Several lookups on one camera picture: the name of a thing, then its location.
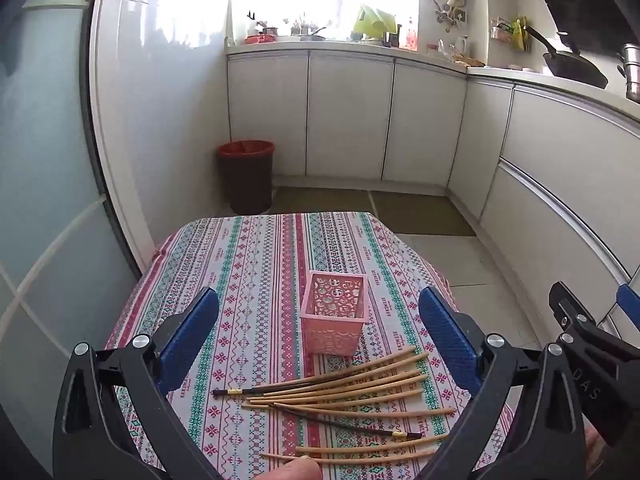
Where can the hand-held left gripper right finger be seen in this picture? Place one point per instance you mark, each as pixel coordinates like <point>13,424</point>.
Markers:
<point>447,335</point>

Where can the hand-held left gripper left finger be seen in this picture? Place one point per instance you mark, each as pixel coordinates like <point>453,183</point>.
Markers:
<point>192,335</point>

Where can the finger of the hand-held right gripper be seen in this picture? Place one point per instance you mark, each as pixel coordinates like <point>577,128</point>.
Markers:
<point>630,302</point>
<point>567,310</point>

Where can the dark chopstick with yellow band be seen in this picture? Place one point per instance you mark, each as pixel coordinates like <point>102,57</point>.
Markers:
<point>360,426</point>
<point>222,392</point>

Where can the pink perforated plastic basket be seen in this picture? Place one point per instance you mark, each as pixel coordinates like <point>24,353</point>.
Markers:
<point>330,335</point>

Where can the pile of bamboo chopsticks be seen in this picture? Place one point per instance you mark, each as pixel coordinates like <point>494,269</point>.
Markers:
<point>300,396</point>

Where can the person's left hand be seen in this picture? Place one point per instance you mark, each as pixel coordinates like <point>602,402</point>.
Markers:
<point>297,470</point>

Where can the patterned striped tablecloth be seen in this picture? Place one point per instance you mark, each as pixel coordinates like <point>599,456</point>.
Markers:
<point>250,285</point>

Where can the olive floor mat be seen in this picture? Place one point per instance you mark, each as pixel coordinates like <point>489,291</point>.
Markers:
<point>320,200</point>
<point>420,215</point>

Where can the white base cabinet with drawers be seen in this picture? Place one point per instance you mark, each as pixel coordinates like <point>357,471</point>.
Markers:
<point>550,185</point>

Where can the brown trash bin red liner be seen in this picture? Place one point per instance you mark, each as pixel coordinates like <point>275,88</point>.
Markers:
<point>247,180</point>

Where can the stainless steel pot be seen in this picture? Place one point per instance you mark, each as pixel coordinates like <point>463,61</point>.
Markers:
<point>632,75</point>

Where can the frosted glass sliding door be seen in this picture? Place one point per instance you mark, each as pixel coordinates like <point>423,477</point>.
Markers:
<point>45,160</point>

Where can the black wok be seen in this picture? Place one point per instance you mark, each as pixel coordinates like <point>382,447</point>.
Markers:
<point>575,67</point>

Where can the white base cabinet with doors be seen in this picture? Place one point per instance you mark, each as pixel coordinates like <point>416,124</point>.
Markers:
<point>345,115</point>

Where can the brown woven basket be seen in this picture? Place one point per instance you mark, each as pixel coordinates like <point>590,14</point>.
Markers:
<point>469,61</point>

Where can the red bottles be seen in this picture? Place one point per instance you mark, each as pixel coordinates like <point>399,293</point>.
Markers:
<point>411,37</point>

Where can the black range hood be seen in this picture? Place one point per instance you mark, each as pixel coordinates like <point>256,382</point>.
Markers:
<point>590,5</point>

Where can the red basin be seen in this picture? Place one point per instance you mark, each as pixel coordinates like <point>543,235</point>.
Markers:
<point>260,39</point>

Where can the white utensil holder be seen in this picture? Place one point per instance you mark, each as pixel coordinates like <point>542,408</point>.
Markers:
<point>255,25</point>

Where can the green plastic bag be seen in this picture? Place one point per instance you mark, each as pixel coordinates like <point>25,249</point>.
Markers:
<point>372,22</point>

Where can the water pipes with valves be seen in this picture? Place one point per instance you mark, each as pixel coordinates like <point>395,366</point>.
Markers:
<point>450,7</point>

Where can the wall rack with packets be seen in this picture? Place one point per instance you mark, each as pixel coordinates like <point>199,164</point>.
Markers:
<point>517,35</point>

